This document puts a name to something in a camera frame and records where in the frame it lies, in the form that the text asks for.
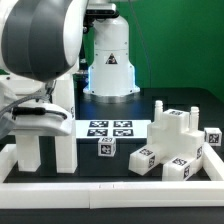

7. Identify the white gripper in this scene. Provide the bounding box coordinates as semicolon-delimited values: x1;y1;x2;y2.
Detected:
10;103;73;136

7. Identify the black camera on stand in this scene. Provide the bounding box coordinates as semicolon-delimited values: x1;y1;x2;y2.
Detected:
85;3;119;19

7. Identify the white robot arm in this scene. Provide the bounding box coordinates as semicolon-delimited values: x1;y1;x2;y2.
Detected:
0;0;88;139

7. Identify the white tagged cube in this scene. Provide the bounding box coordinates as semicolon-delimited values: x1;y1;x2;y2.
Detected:
204;127;222;146
98;136;116;157

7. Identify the white seat block with pegs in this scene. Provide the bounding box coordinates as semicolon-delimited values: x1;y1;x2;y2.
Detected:
147;100;204;164

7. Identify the white barrier rail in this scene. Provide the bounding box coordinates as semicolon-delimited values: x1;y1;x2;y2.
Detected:
0;144;17;184
202;142;224;181
0;181;224;209

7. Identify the white left barrier rail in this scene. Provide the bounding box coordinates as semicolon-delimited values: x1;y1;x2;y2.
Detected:
0;144;17;184

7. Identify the white right barrier rail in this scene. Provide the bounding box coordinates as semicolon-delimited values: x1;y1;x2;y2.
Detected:
202;142;224;181

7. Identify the white chair seat plate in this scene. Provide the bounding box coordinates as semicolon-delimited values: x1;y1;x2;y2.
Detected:
76;120;151;139

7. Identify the white chair back frame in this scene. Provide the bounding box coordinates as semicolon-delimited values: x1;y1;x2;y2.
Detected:
16;74;77;173

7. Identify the white front barrier rail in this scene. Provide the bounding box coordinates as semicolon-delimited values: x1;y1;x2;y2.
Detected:
0;181;224;209

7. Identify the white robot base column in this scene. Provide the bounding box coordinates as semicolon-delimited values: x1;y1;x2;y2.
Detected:
83;0;141;104

